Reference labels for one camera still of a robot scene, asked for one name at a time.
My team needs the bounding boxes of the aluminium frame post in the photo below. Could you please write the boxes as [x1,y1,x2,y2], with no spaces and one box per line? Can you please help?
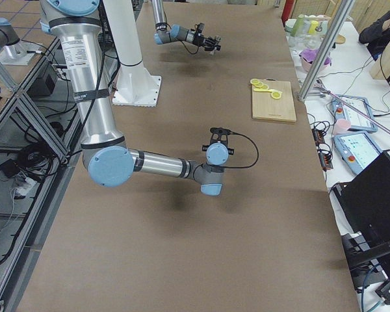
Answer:
[298,0,356,102]

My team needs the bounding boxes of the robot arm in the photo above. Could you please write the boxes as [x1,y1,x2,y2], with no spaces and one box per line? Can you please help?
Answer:
[40,1,229,196]
[151,0,221,55]

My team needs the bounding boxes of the far lemon slice pair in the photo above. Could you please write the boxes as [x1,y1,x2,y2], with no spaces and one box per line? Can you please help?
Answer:
[250,78,264,88]

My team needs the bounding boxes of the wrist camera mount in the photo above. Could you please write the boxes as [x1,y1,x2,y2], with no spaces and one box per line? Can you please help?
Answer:
[196,22,205,36]
[201,127,234,155]

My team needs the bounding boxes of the person in dark jacket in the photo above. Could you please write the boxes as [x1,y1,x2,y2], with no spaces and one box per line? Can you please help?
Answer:
[359,11,390,60]

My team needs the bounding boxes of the pink plastic cup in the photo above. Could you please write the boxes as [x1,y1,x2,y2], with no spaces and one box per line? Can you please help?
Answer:
[332,118,351,135]

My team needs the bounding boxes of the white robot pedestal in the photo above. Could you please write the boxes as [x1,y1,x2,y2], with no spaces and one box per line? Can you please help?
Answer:
[103,0,161,107]

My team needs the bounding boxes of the purple cloth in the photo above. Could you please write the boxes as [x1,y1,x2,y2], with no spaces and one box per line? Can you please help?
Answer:
[300,48,319,64]

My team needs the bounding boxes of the pink bowl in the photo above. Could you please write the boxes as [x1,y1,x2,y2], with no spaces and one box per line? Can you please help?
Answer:
[299,49,332,72]

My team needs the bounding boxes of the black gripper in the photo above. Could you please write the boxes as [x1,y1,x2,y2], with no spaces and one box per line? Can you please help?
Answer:
[193,32,221,55]

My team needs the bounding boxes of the metal rod green handle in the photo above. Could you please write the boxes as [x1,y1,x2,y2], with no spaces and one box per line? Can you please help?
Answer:
[315,79,390,143]

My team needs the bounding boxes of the blue teach pendant near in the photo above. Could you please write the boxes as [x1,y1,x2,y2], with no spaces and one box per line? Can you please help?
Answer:
[333,131,383,175]

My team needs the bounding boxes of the blue teach pendant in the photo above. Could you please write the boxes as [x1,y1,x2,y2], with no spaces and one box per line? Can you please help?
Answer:
[327,96,378,134]
[333,131,383,175]

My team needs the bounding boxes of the wooden cutting board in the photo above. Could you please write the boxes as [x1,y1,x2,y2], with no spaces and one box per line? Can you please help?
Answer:
[251,79,296,122]

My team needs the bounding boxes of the blue teach pendant far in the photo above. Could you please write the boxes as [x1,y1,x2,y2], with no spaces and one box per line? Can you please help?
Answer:
[327,96,378,134]

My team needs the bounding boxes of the front lemon slice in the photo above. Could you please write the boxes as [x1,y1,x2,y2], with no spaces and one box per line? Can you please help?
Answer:
[270,91,282,99]

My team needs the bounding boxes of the green plastic cup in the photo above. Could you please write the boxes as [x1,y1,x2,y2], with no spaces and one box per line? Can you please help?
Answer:
[291,14,305,37]

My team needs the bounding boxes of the black monitor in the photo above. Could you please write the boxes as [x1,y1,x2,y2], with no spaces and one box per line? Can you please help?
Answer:
[335,152,390,279]

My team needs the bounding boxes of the yellow plastic knife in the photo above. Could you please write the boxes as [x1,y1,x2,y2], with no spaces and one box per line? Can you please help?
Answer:
[253,88,277,93]

